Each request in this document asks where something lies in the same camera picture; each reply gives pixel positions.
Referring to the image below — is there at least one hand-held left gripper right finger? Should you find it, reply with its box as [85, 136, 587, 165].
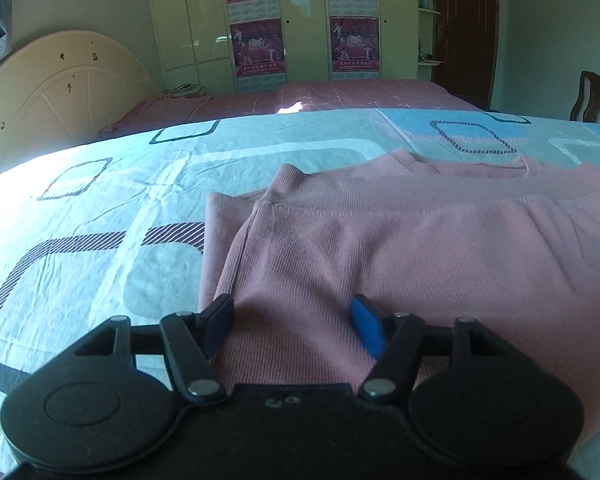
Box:
[350, 294, 517, 402]

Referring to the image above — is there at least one cream glossy wardrobe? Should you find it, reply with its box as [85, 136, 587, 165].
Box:
[145, 0, 436, 97]

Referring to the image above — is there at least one pink sweatshirt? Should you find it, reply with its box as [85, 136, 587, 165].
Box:
[198, 149, 600, 433]

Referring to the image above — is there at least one stack of books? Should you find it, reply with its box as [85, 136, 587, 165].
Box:
[161, 81, 207, 99]

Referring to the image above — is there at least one pink checked bed cover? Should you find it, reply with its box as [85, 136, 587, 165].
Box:
[97, 78, 482, 137]

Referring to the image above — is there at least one dark wooden chair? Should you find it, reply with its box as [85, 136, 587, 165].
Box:
[569, 70, 600, 124]

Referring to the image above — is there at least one cream wooden headboard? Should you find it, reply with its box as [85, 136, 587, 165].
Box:
[0, 30, 164, 187]

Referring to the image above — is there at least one blue patterned bed sheet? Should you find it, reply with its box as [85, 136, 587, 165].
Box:
[0, 107, 600, 473]

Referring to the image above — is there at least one cream corner shelf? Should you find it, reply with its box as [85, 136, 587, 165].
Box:
[416, 0, 444, 81]

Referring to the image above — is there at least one dark brown wooden door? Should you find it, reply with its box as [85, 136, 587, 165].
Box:
[431, 0, 499, 109]

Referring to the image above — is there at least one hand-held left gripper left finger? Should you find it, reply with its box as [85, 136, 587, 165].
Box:
[65, 294, 234, 404]

